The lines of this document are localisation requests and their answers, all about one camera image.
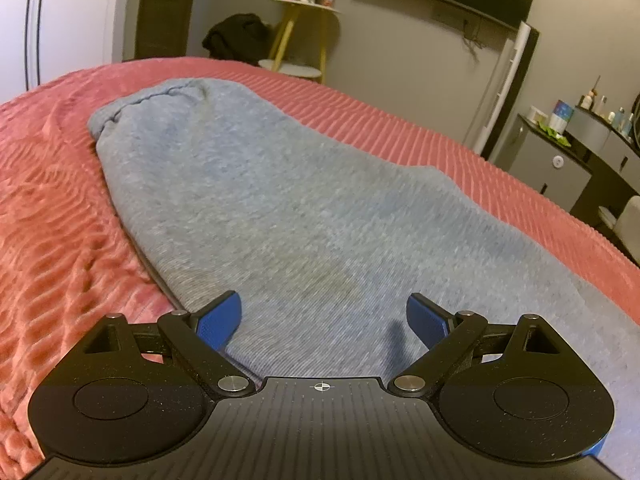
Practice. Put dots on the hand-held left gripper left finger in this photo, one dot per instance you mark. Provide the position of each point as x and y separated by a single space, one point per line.
220 317

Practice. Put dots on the grey pants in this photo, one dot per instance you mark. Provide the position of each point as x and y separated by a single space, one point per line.
280 200

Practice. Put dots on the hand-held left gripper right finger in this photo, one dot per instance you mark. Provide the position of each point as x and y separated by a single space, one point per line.
425 317

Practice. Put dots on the yellow-legged side table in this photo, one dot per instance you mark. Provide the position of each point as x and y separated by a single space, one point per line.
310 7

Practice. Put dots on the white tufted chair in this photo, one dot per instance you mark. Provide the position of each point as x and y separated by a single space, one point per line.
631 220

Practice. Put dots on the grey vanity desk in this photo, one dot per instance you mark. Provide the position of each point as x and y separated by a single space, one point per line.
595 132

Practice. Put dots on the white tower fan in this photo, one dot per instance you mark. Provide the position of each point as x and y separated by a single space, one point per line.
500 90

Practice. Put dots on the white cup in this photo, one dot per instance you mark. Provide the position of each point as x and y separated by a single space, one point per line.
538 114

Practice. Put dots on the grey drawer cabinet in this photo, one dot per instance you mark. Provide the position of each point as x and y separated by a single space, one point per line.
545 180

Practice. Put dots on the green packet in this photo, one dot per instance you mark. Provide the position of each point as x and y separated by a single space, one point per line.
556 136

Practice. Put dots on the pink ribbed bedspread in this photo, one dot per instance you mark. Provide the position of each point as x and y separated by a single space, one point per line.
50 185

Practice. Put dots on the white and blue canister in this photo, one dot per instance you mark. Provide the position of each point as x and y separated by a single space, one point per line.
560 117

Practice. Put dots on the brown-capped bottle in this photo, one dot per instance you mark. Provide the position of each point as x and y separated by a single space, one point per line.
588 100

